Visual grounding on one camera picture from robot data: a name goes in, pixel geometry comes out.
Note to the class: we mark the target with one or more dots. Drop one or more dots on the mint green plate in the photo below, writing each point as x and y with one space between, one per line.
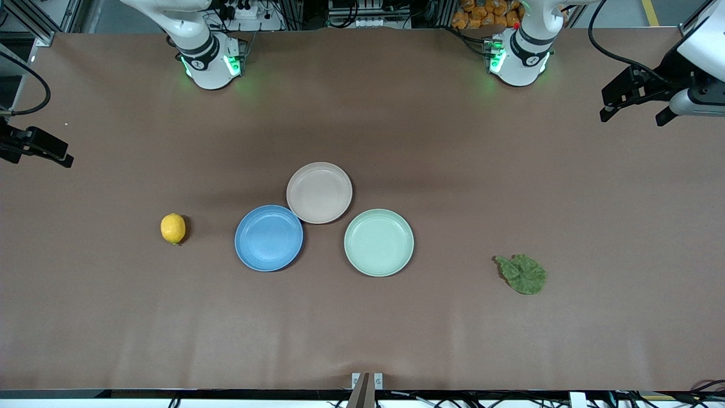
379 242

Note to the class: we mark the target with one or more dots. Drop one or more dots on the blue plate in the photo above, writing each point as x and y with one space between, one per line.
269 238

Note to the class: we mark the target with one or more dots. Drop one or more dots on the pile of orange packets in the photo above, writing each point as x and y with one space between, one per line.
481 14

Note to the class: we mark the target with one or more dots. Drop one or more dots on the white power strip with plugs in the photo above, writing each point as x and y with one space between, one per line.
249 11

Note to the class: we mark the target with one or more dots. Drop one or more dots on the brown table cover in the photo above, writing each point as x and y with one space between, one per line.
362 328

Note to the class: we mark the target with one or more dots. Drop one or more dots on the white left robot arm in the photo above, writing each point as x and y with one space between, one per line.
518 62

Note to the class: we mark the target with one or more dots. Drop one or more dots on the aluminium frame profile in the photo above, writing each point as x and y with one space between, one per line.
694 17
34 20

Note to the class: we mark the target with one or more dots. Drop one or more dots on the beige plate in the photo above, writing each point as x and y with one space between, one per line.
319 192

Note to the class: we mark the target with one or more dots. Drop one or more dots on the green lettuce leaf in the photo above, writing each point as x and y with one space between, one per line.
524 275

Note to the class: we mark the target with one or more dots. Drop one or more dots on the yellow lemon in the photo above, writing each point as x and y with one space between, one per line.
173 228

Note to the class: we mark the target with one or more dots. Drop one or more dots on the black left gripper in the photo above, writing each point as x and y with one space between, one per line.
667 72

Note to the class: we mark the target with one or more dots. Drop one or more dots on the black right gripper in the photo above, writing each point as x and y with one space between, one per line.
12 142

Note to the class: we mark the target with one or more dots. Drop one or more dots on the silver bracket with brown post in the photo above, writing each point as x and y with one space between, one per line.
367 388

